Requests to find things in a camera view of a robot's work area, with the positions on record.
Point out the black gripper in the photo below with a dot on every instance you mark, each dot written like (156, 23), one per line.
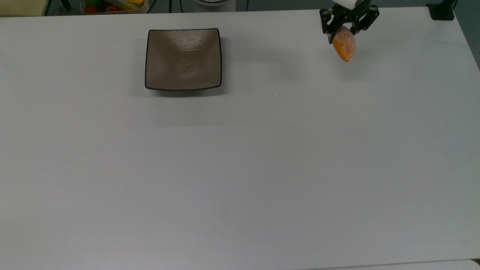
(348, 17)

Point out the orange sugared bread roll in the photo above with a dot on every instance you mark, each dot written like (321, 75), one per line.
(345, 47)

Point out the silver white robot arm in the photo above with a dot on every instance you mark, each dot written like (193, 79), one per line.
(347, 3)

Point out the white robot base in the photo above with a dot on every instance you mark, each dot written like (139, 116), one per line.
(215, 3)

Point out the square brown ceramic plate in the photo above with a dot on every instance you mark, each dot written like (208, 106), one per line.
(183, 60)

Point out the yellow toy fruit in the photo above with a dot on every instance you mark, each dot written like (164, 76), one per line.
(135, 2)

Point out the beige bin of toy food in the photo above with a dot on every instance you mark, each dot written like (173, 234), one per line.
(112, 12)

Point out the red toy tomato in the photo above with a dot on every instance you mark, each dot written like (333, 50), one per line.
(91, 9)
(112, 8)

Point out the beige cabinet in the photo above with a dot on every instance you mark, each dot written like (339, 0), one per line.
(22, 7)

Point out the black camera stand clamp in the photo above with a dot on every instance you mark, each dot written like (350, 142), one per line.
(441, 12)

